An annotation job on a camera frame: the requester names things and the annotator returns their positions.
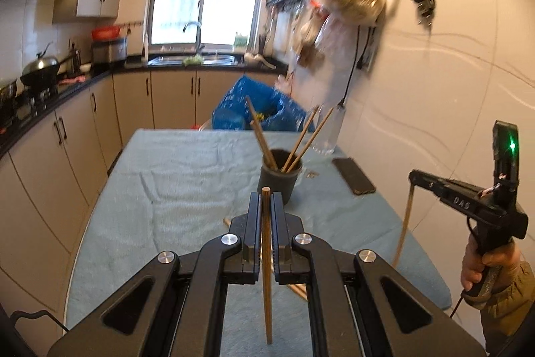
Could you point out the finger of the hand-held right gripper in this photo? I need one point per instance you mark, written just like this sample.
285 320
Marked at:
424 179

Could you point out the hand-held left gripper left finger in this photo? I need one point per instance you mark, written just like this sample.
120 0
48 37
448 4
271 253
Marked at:
253 223

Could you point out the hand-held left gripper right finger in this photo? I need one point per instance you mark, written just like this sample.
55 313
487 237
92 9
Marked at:
279 223

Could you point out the black utensil holder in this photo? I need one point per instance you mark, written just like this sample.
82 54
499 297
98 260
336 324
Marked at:
278 181

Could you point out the person's right forearm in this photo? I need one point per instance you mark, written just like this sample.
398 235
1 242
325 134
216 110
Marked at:
505 311

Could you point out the person's right hand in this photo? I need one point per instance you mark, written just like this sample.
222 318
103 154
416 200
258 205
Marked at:
471 265

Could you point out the black smartphone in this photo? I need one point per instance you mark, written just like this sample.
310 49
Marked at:
353 177

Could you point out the grey-blue table cloth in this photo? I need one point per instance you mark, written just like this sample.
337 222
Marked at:
188 181

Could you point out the clear glass jug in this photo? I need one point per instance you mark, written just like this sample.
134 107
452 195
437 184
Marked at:
330 135

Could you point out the blue plastic bag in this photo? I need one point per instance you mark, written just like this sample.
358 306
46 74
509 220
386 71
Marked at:
234 106

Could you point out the green dish cloth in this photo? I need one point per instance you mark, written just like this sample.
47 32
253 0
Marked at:
193 61

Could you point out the green potted plant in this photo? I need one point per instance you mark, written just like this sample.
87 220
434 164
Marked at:
240 41

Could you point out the steel kitchen sink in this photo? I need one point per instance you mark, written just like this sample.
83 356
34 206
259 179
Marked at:
167 59

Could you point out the chrome sink faucet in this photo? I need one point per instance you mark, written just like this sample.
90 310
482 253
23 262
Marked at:
199 35

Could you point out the white plastic bottle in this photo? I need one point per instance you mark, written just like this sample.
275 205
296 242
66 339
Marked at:
145 47

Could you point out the black kitchen countertop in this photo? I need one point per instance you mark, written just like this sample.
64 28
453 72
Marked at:
100 73

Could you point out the beige lower kitchen cabinets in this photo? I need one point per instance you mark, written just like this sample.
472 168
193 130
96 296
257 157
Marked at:
41 173

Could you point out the silver rice cooker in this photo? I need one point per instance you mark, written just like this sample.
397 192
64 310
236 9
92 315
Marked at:
108 52

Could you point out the pink cloth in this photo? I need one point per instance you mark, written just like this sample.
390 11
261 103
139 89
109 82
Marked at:
72 80

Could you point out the red plastic basket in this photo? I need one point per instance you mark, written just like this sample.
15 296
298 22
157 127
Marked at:
106 33

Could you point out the steel kettle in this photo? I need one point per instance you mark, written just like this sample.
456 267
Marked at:
74 62

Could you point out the black gas stove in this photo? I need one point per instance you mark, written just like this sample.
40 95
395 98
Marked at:
39 95

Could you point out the black wok with lid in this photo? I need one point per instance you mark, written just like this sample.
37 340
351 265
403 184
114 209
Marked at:
39 70

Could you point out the steel cooking pot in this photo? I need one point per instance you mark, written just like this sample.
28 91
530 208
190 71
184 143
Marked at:
7 97

